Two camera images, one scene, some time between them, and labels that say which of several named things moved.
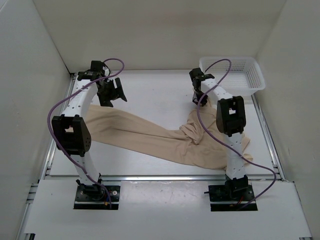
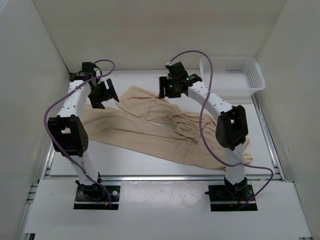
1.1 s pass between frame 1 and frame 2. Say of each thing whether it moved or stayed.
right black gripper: moved
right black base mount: stayed
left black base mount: stayed
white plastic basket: stayed
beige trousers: moved
